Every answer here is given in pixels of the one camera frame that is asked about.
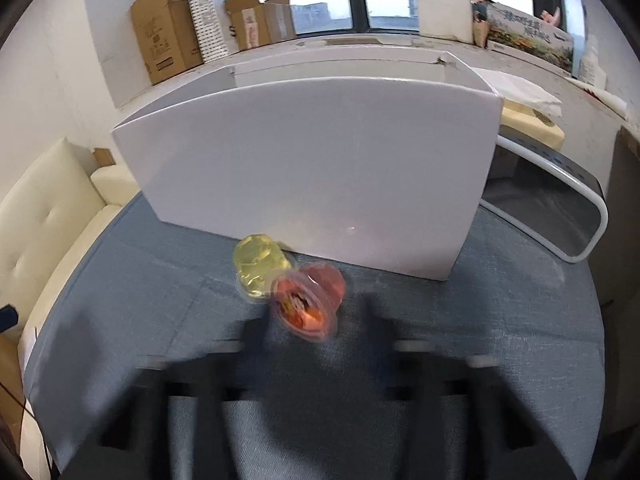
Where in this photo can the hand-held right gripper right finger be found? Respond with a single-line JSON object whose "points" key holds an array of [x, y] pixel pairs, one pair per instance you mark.
{"points": [[440, 375]]}

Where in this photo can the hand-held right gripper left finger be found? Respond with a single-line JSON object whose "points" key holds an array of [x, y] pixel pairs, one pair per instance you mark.
{"points": [[210, 375]]}

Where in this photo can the red jelly cup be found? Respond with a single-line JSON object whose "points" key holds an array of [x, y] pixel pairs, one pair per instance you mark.
{"points": [[305, 305]]}

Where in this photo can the yellow jelly cup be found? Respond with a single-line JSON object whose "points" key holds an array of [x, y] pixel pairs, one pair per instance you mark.
{"points": [[257, 265]]}

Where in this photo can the white plastic bin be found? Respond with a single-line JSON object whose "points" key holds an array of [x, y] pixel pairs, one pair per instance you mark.
{"points": [[310, 170]]}

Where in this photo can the grey table cloth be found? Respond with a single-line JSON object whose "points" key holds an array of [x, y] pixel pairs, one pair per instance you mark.
{"points": [[150, 310]]}

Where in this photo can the cream sofa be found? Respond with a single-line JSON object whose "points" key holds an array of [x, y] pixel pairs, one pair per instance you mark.
{"points": [[40, 230]]}

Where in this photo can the dark brown cabinet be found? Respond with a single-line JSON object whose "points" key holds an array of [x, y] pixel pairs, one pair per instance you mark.
{"points": [[625, 210]]}

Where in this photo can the cream box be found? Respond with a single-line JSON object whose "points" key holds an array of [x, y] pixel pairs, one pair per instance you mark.
{"points": [[525, 127]]}

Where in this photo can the white plastic bag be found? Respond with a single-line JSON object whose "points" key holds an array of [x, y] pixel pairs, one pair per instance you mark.
{"points": [[515, 87]]}

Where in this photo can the white tube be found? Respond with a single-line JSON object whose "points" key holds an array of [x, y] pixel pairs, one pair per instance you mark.
{"points": [[607, 100]]}

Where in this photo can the small brown box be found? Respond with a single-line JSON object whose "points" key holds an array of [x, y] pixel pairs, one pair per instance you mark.
{"points": [[481, 35]]}

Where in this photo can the tall cardboard box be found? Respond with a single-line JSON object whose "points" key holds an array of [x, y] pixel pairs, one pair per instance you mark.
{"points": [[160, 35]]}

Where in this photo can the landscape printed box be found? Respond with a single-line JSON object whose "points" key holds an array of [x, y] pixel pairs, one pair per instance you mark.
{"points": [[525, 35]]}

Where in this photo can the open small cardboard box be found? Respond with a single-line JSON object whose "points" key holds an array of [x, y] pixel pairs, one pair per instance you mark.
{"points": [[260, 25]]}

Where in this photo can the white dotted paper bag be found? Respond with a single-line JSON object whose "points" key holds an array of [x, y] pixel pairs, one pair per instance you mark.
{"points": [[205, 15]]}

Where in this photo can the white foam box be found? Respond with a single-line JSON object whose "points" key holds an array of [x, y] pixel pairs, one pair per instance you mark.
{"points": [[442, 12]]}

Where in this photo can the blue toy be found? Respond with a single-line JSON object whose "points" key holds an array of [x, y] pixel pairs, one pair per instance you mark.
{"points": [[480, 10]]}

